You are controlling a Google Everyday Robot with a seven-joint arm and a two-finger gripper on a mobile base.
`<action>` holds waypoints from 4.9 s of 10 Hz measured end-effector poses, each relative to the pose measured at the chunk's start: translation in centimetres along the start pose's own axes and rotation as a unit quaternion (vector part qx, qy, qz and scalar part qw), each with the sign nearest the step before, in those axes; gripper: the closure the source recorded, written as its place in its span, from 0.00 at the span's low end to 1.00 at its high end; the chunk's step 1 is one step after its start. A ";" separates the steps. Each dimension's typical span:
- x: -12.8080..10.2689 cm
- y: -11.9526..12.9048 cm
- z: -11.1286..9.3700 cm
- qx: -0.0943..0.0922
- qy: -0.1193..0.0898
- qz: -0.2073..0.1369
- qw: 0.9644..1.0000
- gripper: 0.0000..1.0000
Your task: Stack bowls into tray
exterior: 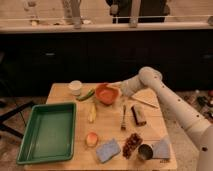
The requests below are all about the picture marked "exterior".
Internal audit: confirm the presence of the grey cloth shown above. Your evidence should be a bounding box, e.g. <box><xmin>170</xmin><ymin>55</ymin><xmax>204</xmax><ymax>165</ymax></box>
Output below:
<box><xmin>152</xmin><ymin>136</ymin><xmax>170</xmax><ymax>159</ymax></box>

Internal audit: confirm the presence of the green plastic tray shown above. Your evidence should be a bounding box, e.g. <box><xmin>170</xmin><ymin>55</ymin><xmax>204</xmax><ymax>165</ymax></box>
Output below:
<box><xmin>17</xmin><ymin>102</ymin><xmax>76</xmax><ymax>165</ymax></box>

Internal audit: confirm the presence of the yellow banana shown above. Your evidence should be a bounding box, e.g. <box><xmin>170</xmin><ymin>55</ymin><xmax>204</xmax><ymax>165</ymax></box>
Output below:
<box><xmin>88</xmin><ymin>104</ymin><xmax>97</xmax><ymax>123</ymax></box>

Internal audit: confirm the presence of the wooden table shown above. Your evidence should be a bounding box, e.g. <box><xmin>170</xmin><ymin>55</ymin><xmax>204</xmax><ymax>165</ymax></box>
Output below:
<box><xmin>24</xmin><ymin>82</ymin><xmax>178</xmax><ymax>171</ymax></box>

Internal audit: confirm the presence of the green vegetable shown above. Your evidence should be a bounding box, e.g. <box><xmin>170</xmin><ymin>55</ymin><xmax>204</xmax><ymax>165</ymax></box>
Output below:
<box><xmin>76</xmin><ymin>89</ymin><xmax>95</xmax><ymax>101</ymax></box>

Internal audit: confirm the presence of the blue sponge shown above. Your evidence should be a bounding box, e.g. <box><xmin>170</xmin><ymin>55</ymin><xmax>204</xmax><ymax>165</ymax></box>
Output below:
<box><xmin>96</xmin><ymin>139</ymin><xmax>121</xmax><ymax>163</ymax></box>

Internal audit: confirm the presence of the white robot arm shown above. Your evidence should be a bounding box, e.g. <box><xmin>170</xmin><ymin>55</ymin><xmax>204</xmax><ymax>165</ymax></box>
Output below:
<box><xmin>114</xmin><ymin>66</ymin><xmax>213</xmax><ymax>171</ymax></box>

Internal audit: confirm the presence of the metal cup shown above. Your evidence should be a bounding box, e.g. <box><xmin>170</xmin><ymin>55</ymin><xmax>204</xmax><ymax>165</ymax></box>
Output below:
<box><xmin>138</xmin><ymin>144</ymin><xmax>153</xmax><ymax>160</ymax></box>

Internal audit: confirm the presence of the brown chocolate bar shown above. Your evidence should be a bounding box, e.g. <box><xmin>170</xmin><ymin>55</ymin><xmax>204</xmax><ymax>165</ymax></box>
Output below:
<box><xmin>131</xmin><ymin>105</ymin><xmax>146</xmax><ymax>126</ymax></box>

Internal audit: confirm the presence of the metal fork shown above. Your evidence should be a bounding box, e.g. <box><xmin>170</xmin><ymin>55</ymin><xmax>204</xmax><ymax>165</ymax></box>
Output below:
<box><xmin>121</xmin><ymin>105</ymin><xmax>126</xmax><ymax>131</ymax></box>

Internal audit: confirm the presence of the white cup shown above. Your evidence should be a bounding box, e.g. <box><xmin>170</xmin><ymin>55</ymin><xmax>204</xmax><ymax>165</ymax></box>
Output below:
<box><xmin>68</xmin><ymin>80</ymin><xmax>82</xmax><ymax>96</ymax></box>

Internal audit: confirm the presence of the dark grape bunch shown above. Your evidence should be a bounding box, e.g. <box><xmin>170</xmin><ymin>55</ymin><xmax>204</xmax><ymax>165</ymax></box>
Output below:
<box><xmin>122</xmin><ymin>133</ymin><xmax>142</xmax><ymax>159</ymax></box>

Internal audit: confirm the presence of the orange bowl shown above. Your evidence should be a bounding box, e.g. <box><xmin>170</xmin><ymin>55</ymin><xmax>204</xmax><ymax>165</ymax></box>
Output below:
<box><xmin>95</xmin><ymin>83</ymin><xmax>119</xmax><ymax>105</ymax></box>

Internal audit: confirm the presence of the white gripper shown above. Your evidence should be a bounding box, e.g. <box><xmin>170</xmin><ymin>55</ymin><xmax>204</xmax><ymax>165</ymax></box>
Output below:
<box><xmin>108</xmin><ymin>75</ymin><xmax>145</xmax><ymax>97</ymax></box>

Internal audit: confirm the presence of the wooden chopping board piece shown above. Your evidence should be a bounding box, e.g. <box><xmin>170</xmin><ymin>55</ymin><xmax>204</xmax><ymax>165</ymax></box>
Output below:
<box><xmin>132</xmin><ymin>89</ymin><xmax>159</xmax><ymax>108</ymax></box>

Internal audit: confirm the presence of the red yellow apple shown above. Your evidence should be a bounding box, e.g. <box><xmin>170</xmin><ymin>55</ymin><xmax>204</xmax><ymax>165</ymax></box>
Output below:
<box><xmin>86</xmin><ymin>132</ymin><xmax>98</xmax><ymax>147</ymax></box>

